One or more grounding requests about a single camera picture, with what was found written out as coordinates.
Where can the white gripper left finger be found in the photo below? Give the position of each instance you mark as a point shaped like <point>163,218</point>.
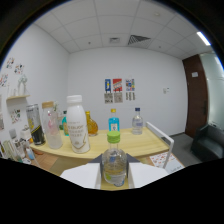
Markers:
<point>80,175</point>

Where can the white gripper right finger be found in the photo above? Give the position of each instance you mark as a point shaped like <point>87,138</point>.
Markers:
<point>148,174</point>

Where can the clear bottle green cap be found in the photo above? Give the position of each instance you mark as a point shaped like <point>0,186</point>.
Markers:
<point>114,166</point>

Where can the white notebook on table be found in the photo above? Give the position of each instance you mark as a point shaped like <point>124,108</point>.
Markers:
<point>165,161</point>

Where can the large white milk bottle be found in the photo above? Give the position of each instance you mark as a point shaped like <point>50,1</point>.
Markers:
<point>78,130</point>

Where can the amber honey bottle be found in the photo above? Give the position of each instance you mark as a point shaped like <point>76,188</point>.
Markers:
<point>91,126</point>

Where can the teal liquid bottle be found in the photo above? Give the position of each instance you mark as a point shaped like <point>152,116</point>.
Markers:
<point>65,127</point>

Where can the clear bottle blue cap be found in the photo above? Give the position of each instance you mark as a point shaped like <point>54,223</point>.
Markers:
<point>137,123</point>

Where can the large glass jar cork lid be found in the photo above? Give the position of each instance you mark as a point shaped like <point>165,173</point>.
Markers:
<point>52,130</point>

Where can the light blue small bottle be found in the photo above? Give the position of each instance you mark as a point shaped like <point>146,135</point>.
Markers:
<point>30,154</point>

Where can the blue gin bottle yellow cap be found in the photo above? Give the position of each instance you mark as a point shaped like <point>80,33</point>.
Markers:
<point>114,124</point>

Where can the white kettle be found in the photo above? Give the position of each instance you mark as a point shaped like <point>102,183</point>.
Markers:
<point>25,134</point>

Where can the brown door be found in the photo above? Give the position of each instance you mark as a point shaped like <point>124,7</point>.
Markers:
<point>196,96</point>

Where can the white figurine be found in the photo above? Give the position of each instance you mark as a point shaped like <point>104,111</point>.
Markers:
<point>22,85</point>

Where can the large ceiling air vent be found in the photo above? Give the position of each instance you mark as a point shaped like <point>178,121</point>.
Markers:
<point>138,39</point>

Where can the small square ceiling vent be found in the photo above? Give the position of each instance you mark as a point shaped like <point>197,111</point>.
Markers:
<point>114,40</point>

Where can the ceiling light panel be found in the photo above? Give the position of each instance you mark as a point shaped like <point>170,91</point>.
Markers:
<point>203,38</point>

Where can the two-tier wooden shelf white frame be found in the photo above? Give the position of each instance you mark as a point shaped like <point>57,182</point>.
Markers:
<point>140,144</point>

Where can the grey print wall poster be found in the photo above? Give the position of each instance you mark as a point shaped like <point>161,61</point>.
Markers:
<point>118,97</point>
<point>108,98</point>

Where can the multicolour grid wall poster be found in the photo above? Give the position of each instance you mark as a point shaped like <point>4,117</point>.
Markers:
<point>130,84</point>

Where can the blue yellow wall poster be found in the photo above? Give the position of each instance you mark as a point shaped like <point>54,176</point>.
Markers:
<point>108,85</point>

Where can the wooden wall shelf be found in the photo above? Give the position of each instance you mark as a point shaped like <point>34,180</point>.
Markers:
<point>18,97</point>

